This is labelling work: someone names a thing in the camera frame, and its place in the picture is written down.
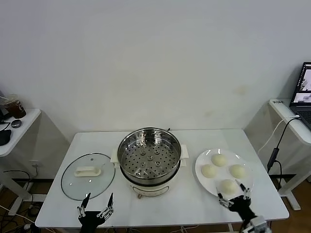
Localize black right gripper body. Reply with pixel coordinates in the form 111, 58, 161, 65
227, 195, 256, 223

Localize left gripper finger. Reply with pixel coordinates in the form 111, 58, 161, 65
77, 193, 92, 216
97, 193, 114, 220

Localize glass lid with cream handle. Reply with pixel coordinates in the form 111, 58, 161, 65
60, 152, 116, 201

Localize open dark laptop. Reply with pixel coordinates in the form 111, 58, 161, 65
289, 62, 311, 129

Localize black floor cable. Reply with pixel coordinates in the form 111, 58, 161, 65
3, 169, 34, 202

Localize iced coffee plastic cup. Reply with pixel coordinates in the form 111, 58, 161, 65
2, 94, 27, 119

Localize white side table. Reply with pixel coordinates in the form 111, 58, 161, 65
268, 98, 311, 211
0, 108, 42, 216

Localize white steamed baozi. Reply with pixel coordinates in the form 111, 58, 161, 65
220, 179, 238, 196
210, 153, 227, 167
229, 164, 247, 179
201, 164, 218, 179

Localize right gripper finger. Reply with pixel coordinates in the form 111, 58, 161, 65
234, 179, 251, 202
215, 186, 231, 208

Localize round white plate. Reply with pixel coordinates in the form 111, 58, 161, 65
194, 148, 255, 200

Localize white floor cable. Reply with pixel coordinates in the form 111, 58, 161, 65
0, 205, 37, 225

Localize perforated steel steamer basket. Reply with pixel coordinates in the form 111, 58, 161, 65
111, 126, 190, 180

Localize cream electric cooker pot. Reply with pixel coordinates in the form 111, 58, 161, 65
114, 159, 188, 200

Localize black cable with adapter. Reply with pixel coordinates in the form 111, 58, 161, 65
267, 117, 302, 192

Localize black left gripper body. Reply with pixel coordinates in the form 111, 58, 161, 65
77, 211, 105, 233

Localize white laptop cable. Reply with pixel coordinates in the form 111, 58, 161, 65
257, 116, 301, 155

